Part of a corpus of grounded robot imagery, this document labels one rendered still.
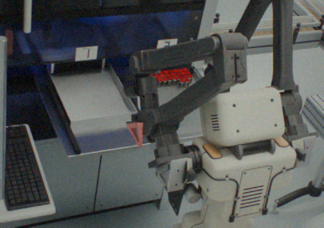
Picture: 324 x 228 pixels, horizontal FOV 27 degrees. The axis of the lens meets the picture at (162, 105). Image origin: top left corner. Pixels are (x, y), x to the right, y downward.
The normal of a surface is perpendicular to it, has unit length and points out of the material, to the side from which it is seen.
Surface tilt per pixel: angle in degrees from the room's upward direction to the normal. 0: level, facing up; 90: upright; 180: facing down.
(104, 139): 0
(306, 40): 90
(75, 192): 90
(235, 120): 48
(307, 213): 0
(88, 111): 0
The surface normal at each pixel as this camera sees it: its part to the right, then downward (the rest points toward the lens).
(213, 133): -0.91, 0.12
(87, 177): 0.38, 0.61
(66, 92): 0.15, -0.78
